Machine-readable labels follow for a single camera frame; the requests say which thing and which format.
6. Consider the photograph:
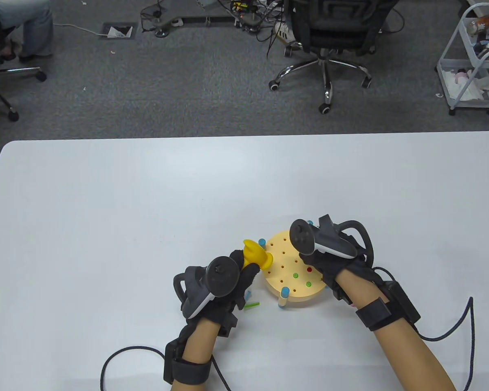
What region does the person's right hand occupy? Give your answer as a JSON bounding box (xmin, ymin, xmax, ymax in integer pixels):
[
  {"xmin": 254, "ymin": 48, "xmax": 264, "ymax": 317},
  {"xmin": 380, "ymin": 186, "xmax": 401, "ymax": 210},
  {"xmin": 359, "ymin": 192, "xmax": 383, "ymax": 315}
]
[{"xmin": 298, "ymin": 249, "xmax": 387, "ymax": 309}]

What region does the person's left hand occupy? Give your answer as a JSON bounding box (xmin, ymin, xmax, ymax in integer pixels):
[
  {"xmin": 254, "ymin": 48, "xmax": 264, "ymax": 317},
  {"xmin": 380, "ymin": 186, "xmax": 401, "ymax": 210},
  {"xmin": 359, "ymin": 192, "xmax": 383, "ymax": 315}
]
[{"xmin": 181, "ymin": 249, "xmax": 262, "ymax": 337}]

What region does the yellow toy hammer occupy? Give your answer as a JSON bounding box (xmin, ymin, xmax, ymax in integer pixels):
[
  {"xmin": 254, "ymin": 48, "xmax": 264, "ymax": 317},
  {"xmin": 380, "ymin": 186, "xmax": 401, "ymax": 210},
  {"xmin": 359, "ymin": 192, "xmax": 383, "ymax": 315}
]
[{"xmin": 243, "ymin": 239, "xmax": 274, "ymax": 271}]

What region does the grey tracking controller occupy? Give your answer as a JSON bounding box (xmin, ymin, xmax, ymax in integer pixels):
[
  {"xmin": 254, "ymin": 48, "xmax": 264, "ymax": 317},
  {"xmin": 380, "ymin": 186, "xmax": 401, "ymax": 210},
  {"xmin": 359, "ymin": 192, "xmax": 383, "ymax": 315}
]
[
  {"xmin": 289, "ymin": 215, "xmax": 376, "ymax": 269},
  {"xmin": 173, "ymin": 256, "xmax": 241, "ymax": 319}
]

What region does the yellow round tap bench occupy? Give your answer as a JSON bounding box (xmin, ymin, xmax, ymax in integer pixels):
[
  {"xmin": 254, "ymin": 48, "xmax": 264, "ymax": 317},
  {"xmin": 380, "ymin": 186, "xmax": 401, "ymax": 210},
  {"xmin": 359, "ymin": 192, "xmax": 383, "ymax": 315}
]
[{"xmin": 258, "ymin": 220, "xmax": 330, "ymax": 309}]

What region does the person's right forearm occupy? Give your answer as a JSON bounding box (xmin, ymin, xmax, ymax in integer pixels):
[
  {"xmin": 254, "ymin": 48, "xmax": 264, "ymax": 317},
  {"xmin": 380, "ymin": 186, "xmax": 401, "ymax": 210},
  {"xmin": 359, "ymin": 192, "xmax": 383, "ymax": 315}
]
[{"xmin": 335, "ymin": 269, "xmax": 457, "ymax": 391}]

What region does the white crumpled cloth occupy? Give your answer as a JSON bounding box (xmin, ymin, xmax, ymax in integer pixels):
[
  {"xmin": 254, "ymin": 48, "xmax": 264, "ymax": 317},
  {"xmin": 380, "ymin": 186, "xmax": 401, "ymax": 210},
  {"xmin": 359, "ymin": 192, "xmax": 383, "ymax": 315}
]
[{"xmin": 442, "ymin": 68, "xmax": 489, "ymax": 101}]

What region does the black mesh office chair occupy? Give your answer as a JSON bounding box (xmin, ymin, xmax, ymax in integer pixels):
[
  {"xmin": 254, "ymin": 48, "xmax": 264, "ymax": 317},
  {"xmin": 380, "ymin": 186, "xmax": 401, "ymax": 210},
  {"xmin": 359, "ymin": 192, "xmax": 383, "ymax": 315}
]
[{"xmin": 269, "ymin": 0, "xmax": 401, "ymax": 114}]

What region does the floor outlet box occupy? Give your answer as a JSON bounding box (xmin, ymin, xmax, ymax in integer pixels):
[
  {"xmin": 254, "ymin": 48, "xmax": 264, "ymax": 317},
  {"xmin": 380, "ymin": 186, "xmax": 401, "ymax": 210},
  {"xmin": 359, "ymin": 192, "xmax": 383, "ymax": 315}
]
[{"xmin": 101, "ymin": 22, "xmax": 138, "ymax": 40}]

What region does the black chrome office chair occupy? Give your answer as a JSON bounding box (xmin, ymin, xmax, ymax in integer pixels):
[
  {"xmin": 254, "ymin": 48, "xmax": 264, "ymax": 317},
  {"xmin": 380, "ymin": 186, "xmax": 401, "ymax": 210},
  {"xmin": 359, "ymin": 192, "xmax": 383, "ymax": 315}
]
[{"xmin": 0, "ymin": 8, "xmax": 47, "ymax": 122}]

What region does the black wrist strap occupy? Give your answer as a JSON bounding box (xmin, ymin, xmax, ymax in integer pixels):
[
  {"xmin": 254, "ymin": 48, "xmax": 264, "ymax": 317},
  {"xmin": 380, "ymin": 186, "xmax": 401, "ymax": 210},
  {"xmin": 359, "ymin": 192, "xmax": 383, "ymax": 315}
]
[
  {"xmin": 163, "ymin": 340, "xmax": 212, "ymax": 385},
  {"xmin": 355, "ymin": 281, "xmax": 421, "ymax": 331}
]

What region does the black cable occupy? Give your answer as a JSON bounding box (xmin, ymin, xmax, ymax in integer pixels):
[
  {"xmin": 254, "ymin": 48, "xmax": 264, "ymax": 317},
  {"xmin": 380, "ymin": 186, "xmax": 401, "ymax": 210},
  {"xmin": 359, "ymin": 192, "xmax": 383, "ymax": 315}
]
[
  {"xmin": 373, "ymin": 267, "xmax": 473, "ymax": 391},
  {"xmin": 100, "ymin": 346, "xmax": 229, "ymax": 391}
]

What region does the white wire cart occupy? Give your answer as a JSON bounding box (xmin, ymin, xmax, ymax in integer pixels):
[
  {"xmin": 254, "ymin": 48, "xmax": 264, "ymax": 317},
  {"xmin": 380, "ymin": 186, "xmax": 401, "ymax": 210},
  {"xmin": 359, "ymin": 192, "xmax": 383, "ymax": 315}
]
[{"xmin": 435, "ymin": 3, "xmax": 489, "ymax": 116}]

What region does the tangle of black cables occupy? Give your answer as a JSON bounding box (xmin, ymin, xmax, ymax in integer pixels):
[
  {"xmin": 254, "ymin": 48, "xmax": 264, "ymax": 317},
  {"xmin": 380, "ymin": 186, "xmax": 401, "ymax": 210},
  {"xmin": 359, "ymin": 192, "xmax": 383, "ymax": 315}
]
[{"xmin": 141, "ymin": 0, "xmax": 296, "ymax": 57}]

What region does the white floor cable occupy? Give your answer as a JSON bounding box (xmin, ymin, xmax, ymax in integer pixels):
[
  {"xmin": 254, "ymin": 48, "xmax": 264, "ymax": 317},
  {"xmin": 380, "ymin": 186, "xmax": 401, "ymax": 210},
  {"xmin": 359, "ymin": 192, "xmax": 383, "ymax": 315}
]
[{"xmin": 52, "ymin": 23, "xmax": 106, "ymax": 38}]

